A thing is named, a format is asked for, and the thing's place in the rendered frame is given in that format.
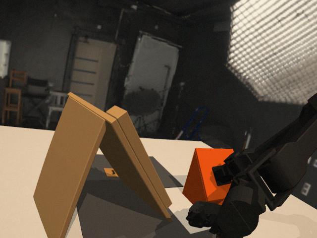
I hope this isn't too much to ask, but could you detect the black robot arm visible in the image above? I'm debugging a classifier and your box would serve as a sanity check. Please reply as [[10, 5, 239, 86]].
[[186, 93, 317, 238]]

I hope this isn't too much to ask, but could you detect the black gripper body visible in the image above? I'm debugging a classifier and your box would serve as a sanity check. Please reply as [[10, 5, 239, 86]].
[[216, 227, 238, 238]]

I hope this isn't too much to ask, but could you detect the orange letter tile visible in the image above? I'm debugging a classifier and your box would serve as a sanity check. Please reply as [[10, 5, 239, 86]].
[[104, 168, 118, 178]]

